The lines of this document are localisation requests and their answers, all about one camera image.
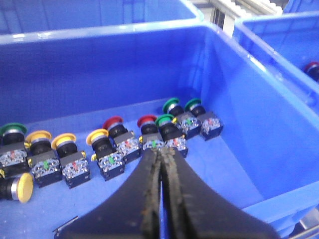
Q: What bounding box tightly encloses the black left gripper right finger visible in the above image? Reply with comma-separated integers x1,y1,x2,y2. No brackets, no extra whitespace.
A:
159,147,279,239

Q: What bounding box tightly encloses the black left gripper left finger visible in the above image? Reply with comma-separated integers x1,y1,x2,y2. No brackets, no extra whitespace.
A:
54,149,160,239

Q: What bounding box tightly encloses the red mushroom push button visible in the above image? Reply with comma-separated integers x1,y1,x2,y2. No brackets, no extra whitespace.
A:
305,61,319,83

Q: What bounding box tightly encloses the red push button left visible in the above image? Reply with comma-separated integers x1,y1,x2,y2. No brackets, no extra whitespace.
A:
102,116,142,164

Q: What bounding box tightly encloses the green push button centre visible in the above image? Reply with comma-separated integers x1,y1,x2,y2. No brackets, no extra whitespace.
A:
155,114,188,158

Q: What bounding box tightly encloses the green push button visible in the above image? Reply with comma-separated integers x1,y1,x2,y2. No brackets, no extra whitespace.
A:
184,98,223,141
0,122,28,179
155,114,188,158
162,98,201,139

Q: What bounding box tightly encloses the red push button centre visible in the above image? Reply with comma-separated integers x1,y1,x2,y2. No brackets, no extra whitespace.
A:
137,115,165,151

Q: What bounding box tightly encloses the green push button rear left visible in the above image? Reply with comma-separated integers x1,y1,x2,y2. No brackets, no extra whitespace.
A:
162,98,201,139

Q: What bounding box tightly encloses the left blue plastic crate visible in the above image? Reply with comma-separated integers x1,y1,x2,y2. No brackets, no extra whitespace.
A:
0,22,319,238

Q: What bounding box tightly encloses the blue plastic crate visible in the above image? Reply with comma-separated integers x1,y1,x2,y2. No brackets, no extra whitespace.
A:
0,22,319,238
233,11,319,108

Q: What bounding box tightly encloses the green push button rear right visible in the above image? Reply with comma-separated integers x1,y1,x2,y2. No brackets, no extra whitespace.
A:
184,98,223,141

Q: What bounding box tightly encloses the yellow push button lying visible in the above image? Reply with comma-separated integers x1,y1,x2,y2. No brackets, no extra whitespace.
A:
0,173,34,203

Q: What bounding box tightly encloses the green push button far left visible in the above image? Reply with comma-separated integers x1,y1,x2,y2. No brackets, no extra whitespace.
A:
0,122,28,179

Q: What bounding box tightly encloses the right blue plastic crate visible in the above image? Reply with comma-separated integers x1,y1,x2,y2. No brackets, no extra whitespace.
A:
233,11,319,108

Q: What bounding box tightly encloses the rear left blue crate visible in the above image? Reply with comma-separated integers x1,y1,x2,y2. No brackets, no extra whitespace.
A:
0,0,203,35

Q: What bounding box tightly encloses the aluminium conveyor frame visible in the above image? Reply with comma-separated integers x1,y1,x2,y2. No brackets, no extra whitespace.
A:
192,0,288,35

